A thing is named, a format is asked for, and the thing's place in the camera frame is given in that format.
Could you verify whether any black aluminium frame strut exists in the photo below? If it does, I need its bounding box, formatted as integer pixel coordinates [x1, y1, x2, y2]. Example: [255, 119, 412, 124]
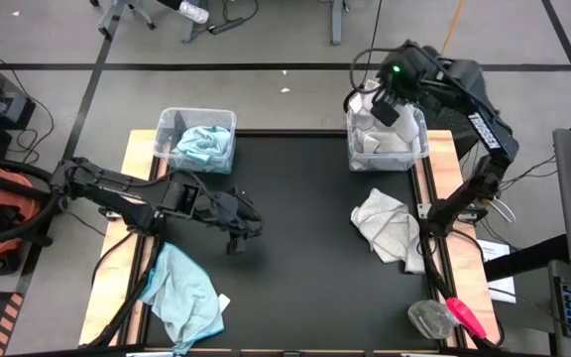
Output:
[86, 237, 164, 348]
[416, 232, 506, 351]

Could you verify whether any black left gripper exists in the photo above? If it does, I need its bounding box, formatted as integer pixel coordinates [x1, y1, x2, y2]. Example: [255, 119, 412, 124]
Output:
[200, 186, 265, 257]

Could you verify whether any black table frame rail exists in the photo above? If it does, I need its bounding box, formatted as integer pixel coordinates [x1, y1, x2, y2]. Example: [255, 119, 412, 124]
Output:
[151, 129, 430, 138]

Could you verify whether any orange shop vacuum black hose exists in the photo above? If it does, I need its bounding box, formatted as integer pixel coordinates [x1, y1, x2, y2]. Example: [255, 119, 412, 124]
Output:
[0, 156, 61, 277]

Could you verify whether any yellow cable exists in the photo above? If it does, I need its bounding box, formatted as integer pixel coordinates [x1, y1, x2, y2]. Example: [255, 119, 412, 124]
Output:
[441, 0, 466, 56]

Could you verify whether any person's shoe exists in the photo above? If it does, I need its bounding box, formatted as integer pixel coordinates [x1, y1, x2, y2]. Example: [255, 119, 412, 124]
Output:
[177, 0, 211, 25]

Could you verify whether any grey desk leg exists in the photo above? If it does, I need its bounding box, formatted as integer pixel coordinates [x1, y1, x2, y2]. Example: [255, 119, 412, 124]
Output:
[328, 0, 349, 47]

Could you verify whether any white paper sheet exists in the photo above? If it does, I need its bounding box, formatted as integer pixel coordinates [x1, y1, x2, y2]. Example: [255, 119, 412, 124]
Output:
[476, 239, 517, 304]

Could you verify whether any wooden table side board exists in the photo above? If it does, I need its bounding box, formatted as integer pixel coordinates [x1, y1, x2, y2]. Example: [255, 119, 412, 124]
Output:
[413, 129, 501, 348]
[77, 129, 171, 347]

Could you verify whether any black desk beam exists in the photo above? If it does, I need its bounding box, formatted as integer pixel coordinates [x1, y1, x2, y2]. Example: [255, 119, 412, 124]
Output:
[482, 233, 570, 283]

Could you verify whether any black power strip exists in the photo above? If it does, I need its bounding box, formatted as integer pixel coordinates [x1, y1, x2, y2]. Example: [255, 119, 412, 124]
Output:
[208, 17, 245, 37]

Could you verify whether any black coiled cable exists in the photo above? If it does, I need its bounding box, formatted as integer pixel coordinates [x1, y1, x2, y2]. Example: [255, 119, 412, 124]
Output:
[342, 0, 387, 114]

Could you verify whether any grey desk foot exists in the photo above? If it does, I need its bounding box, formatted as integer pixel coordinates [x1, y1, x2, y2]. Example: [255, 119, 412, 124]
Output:
[181, 13, 208, 45]

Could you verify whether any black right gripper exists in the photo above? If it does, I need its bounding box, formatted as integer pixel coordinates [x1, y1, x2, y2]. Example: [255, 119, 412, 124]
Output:
[370, 49, 423, 128]

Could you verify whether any grey chair base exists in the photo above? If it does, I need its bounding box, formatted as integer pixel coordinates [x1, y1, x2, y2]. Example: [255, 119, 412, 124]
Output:
[89, 0, 158, 37]

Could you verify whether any clear plastic storage bin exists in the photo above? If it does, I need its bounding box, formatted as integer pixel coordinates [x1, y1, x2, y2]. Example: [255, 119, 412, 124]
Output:
[154, 107, 238, 175]
[345, 106, 430, 174]

